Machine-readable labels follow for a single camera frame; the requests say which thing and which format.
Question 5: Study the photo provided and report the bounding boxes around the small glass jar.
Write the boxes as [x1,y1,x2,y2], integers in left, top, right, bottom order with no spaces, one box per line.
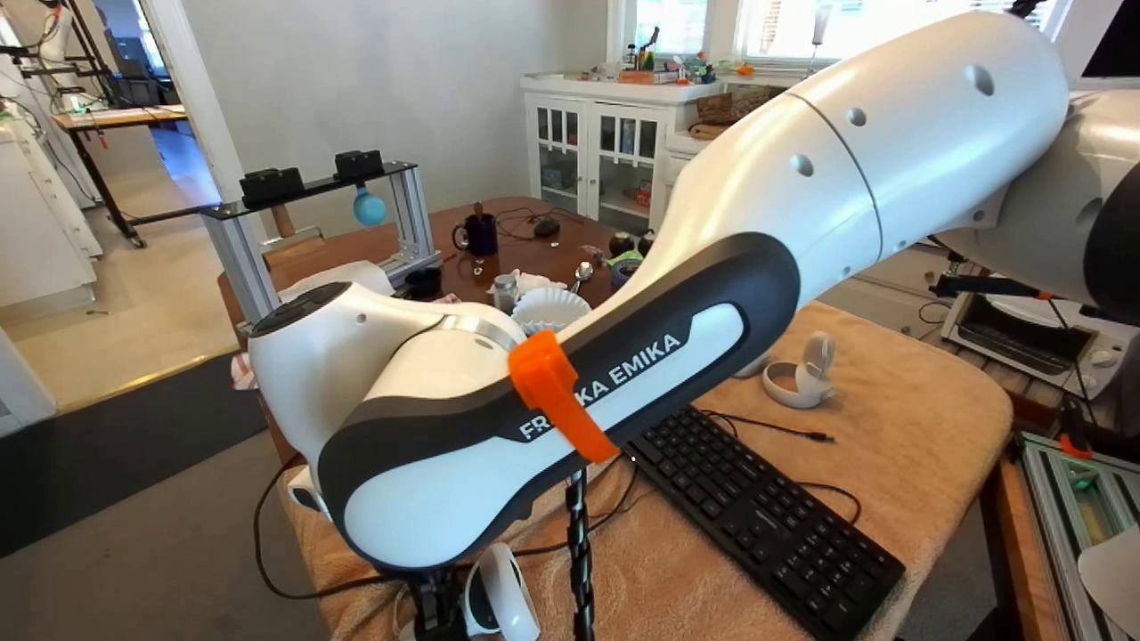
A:
[489,273,525,315]

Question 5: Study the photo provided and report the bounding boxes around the white kitchen cabinet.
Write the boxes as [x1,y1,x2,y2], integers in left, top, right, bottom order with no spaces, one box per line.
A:
[0,51,109,314]

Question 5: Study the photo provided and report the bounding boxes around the white black box device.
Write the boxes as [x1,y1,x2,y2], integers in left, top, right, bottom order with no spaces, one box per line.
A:
[942,287,1132,401]

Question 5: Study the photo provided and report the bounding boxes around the white glass-door cabinet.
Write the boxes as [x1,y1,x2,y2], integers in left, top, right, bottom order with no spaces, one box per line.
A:
[518,71,730,236]

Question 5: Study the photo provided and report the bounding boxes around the aluminium frame stand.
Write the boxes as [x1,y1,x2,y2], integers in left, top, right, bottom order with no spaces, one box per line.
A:
[195,158,442,349]

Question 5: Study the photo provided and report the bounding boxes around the white scalloped bowl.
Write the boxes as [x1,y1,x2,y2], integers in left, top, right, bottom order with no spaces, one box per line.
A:
[509,282,594,338]

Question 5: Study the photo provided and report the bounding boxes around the white round plate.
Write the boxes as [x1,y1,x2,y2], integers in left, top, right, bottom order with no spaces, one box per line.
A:
[1075,527,1140,641]

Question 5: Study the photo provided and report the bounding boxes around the brown wooden table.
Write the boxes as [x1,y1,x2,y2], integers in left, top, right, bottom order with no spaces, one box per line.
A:
[213,191,671,466]

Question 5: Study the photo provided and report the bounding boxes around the black computer keyboard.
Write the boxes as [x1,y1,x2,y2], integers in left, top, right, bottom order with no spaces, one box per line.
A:
[619,406,908,641]

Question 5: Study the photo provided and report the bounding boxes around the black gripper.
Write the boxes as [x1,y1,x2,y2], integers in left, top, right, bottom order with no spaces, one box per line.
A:
[408,567,478,641]

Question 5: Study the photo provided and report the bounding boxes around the long black cable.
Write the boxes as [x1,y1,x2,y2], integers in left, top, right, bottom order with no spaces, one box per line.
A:
[249,460,421,606]

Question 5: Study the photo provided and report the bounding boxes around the blue hanging ball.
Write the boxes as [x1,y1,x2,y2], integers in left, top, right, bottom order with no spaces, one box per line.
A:
[351,185,392,232]

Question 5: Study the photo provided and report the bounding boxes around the orange cable clip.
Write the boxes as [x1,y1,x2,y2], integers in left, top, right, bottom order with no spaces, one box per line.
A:
[508,327,625,466]

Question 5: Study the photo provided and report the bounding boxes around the aluminium rail with green board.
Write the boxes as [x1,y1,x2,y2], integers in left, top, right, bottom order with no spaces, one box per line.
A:
[1021,431,1140,641]

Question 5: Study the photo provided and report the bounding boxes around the black metal desk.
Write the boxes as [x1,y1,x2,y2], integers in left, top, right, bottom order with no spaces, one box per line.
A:
[52,101,194,252]

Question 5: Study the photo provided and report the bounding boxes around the black mug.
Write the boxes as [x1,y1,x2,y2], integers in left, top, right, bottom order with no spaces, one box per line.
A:
[449,201,502,262]

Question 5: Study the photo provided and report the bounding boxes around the white crumpled napkin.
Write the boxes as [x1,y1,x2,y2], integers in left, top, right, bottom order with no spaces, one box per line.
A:
[508,266,563,301]

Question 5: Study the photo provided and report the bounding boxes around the dark floor mat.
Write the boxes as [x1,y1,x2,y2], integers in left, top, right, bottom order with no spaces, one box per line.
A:
[0,351,270,563]

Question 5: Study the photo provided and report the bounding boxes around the black camera on frame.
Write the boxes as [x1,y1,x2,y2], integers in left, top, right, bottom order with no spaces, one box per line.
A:
[333,144,388,188]
[239,162,312,211]

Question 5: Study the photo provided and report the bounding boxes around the small black cup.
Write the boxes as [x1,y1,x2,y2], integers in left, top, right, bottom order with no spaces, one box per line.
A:
[403,260,446,301]

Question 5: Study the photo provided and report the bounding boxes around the white box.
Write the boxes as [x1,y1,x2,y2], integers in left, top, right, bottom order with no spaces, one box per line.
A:
[0,330,57,442]

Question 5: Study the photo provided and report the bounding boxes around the brown wooden board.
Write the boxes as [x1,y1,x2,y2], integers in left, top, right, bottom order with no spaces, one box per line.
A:
[978,454,1074,641]

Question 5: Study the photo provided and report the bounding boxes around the tan towel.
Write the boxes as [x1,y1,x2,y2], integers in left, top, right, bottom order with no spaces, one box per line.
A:
[278,295,1021,641]

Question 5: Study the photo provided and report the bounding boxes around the black USB cable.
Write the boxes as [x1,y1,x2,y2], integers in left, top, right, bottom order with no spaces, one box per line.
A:
[698,406,838,450]

